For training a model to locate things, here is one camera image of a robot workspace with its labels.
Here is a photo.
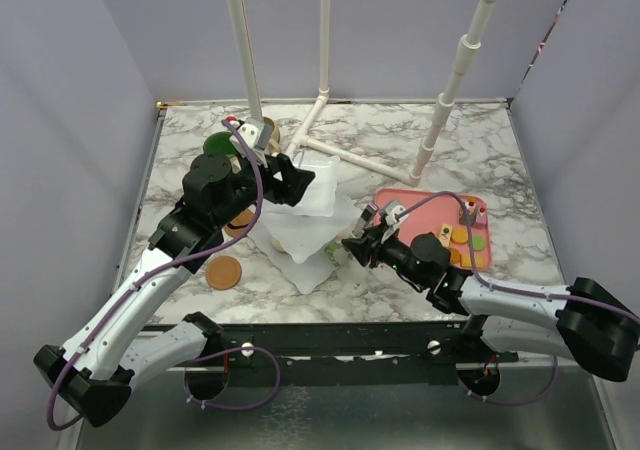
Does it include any yellow sponge cake square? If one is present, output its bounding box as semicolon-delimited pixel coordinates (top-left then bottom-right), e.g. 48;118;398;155
438;224;452;248

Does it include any orange chip cookie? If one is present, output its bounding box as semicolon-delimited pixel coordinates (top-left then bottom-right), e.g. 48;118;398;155
450;249;461;264

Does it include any wooden coaster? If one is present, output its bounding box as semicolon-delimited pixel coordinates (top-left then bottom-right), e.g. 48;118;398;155
205;255;242;290
224;209;254;238

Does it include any wooden coaster far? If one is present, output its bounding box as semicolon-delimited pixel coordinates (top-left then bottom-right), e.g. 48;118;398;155
224;209;254;238

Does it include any wooden coaster near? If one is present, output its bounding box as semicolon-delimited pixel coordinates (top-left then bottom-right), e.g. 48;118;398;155
205;255;242;290

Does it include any pink cake slice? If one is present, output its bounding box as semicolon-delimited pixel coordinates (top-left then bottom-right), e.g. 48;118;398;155
473;205;488;228

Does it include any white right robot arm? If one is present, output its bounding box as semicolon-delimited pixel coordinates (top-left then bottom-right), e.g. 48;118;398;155
342;224;639;382

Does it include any middle white pvc pole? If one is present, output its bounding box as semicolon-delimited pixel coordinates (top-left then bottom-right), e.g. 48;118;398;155
285;0;331;155

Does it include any orange sandwich biscuit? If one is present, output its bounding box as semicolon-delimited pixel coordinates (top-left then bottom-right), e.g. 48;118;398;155
450;227;469;245

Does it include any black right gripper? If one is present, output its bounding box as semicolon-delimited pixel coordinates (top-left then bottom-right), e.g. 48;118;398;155
343;222;429;288

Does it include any yellow rectangular biscuit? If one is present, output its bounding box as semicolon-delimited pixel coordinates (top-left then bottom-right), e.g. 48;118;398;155
460;254;486;269

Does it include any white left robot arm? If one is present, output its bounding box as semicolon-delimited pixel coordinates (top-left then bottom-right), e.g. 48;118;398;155
33;153;315;431

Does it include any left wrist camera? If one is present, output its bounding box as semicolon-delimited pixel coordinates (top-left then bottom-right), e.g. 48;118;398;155
223;117;273;166

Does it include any green interior mug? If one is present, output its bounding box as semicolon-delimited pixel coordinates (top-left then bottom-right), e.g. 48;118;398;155
203;131;237;156

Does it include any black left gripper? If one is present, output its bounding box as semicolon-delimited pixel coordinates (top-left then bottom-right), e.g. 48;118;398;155
215;148;316;229

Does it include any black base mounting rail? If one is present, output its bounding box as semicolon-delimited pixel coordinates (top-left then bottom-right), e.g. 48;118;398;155
139;319;521;387

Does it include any green swiss roll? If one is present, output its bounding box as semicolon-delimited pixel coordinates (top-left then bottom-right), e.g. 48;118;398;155
324;241;349;268

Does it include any green round biscuit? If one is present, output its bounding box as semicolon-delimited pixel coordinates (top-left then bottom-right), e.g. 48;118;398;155
471;234;487;252

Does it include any beige ceramic mug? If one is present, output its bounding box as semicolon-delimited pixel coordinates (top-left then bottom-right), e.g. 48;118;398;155
263;116;281;155

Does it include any three tier white stand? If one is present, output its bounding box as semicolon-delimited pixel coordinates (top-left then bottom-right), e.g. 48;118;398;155
249;152;360;295

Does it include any pink serving tray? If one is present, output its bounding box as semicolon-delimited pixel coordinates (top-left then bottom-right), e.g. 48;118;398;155
399;195;492;271

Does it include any left white pvc pole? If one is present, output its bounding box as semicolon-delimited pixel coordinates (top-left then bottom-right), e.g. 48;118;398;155
227;0;263;121

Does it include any white round cake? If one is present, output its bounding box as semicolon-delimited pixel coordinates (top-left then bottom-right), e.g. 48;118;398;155
271;238;285;252

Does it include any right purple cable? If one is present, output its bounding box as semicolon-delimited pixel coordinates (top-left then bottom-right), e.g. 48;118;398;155
394;191;640;406

